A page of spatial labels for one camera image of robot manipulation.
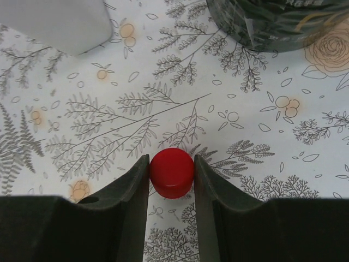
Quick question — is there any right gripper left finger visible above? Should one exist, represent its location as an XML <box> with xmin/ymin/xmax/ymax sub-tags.
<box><xmin>1</xmin><ymin>155</ymin><xmax>149</xmax><ymax>261</ymax></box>

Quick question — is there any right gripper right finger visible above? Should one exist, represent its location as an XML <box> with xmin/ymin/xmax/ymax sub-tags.
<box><xmin>194</xmin><ymin>156</ymin><xmax>348</xmax><ymax>261</ymax></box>

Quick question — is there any red bottle cap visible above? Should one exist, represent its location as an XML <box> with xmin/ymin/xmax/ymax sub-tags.
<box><xmin>150</xmin><ymin>148</ymin><xmax>195</xmax><ymax>199</ymax></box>

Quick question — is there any white bottle black cap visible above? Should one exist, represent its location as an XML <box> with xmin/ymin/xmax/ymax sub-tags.
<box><xmin>1</xmin><ymin>1</ymin><xmax>113</xmax><ymax>56</ymax></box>

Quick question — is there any floral table mat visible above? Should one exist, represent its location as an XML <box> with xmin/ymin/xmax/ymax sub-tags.
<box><xmin>1</xmin><ymin>1</ymin><xmax>348</xmax><ymax>261</ymax></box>

